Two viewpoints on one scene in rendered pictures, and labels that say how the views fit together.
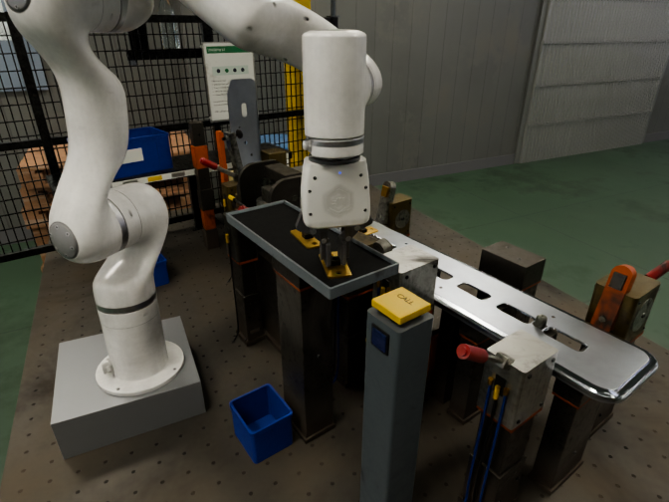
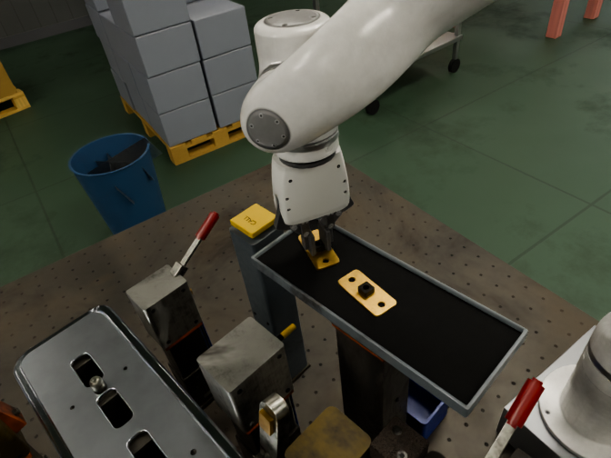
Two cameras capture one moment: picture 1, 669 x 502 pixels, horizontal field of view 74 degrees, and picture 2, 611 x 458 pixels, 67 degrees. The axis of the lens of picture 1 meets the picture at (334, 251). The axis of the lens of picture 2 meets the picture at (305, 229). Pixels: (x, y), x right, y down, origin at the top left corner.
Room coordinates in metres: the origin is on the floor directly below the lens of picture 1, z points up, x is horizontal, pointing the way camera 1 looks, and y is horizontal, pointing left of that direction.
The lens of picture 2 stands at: (1.16, -0.05, 1.65)
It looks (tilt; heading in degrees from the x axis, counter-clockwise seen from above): 41 degrees down; 176
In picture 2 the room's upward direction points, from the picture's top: 8 degrees counter-clockwise
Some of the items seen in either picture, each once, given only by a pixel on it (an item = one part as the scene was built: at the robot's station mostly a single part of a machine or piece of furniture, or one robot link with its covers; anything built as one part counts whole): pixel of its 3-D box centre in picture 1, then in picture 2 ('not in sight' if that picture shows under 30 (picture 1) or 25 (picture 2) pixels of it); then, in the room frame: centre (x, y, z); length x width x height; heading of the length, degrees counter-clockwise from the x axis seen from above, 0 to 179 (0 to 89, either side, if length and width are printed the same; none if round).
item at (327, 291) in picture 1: (302, 239); (373, 293); (0.74, 0.06, 1.16); 0.37 x 0.14 x 0.02; 36
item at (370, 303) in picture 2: (308, 235); (365, 290); (0.74, 0.05, 1.17); 0.08 x 0.04 x 0.01; 27
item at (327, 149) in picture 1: (333, 144); (306, 138); (0.64, 0.00, 1.35); 0.09 x 0.08 x 0.03; 102
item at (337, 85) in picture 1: (335, 83); (296, 78); (0.64, 0.00, 1.44); 0.09 x 0.08 x 0.13; 156
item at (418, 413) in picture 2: (262, 422); (415, 401); (0.70, 0.16, 0.75); 0.11 x 0.10 x 0.09; 36
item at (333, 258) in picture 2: (334, 261); (317, 246); (0.64, 0.00, 1.17); 0.08 x 0.04 x 0.01; 12
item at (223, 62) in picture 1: (231, 82); not in sight; (2.01, 0.44, 1.30); 0.23 x 0.02 x 0.31; 126
